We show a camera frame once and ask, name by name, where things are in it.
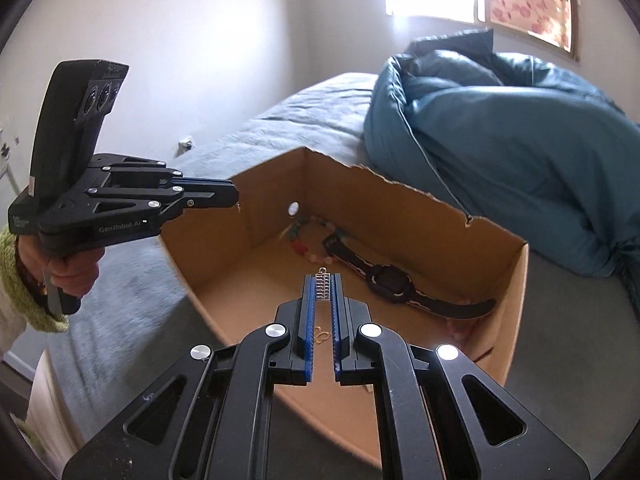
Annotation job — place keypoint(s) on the black patterned wrist watch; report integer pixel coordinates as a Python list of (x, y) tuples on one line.
[(390, 280)]

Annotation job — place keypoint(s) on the blue duvet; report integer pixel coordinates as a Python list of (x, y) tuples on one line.
[(500, 150)]

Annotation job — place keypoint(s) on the cardboard box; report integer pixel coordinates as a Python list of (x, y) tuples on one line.
[(400, 270)]

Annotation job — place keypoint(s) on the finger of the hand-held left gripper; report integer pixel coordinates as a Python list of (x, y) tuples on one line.
[(165, 205), (150, 172)]

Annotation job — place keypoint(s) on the small gold earring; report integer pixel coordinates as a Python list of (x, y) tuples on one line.
[(322, 333)]

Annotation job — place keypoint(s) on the bed with grey sheet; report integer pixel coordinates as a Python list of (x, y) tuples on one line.
[(140, 280)]

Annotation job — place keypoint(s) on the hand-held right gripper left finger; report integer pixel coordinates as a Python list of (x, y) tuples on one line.
[(310, 320)]

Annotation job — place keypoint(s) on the person's left hand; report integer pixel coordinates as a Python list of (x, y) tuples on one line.
[(75, 272)]

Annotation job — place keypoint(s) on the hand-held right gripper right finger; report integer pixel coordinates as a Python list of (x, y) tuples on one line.
[(337, 330)]

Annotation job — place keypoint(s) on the silver dangle earring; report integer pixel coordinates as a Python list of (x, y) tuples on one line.
[(323, 284)]

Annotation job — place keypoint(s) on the white wall outlet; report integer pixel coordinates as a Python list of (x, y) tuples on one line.
[(186, 143)]

